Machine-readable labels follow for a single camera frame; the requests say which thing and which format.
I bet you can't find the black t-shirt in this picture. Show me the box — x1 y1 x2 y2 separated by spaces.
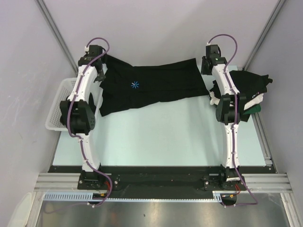
99 56 209 116
230 70 273 101

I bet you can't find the white plastic laundry basket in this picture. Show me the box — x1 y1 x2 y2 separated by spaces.
45 78 102 131

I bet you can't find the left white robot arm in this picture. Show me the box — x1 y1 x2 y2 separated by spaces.
59 45 105 189

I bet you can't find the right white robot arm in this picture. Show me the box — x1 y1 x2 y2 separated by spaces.
201 43 246 190

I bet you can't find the white folded t-shirt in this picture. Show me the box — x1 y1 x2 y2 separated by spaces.
209 91 264 111

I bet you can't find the green folded t-shirt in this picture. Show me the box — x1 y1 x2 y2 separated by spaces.
241 104 261 122

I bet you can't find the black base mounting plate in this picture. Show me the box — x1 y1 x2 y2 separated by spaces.
48 165 275 206

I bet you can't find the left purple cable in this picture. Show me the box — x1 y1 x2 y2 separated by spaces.
45 37 113 215

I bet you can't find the purple cable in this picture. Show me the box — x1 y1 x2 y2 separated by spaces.
45 37 113 215
207 34 258 206

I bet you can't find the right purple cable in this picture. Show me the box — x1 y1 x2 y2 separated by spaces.
207 34 258 206

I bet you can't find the left aluminium frame post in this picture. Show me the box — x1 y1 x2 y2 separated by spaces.
35 0 78 73

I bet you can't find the aluminium frame post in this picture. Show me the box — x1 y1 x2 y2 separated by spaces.
35 0 78 73
241 0 287 71

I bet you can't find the right aluminium frame post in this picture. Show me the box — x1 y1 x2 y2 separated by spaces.
241 0 287 71

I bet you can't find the white slotted cable duct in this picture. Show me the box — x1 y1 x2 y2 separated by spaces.
44 191 223 203

